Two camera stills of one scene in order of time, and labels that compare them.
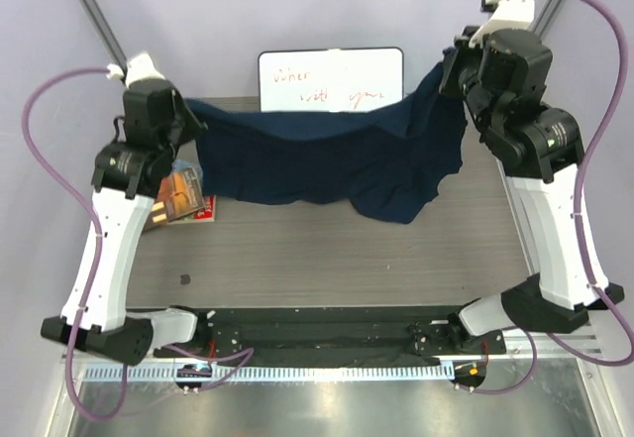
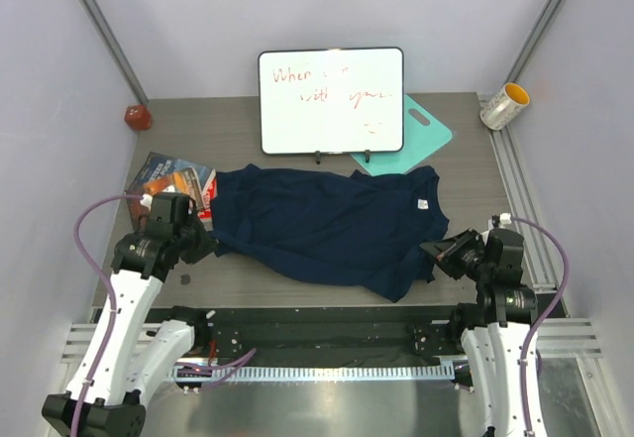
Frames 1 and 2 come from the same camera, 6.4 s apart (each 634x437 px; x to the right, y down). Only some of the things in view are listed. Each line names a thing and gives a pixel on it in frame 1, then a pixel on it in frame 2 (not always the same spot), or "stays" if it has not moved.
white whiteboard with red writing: [331, 79] stays
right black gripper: [463, 53] to [446, 251]
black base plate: [337, 331] stays
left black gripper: [194, 126] to [207, 244]
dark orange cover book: [180, 193] stays
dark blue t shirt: [400, 163] to [363, 232]
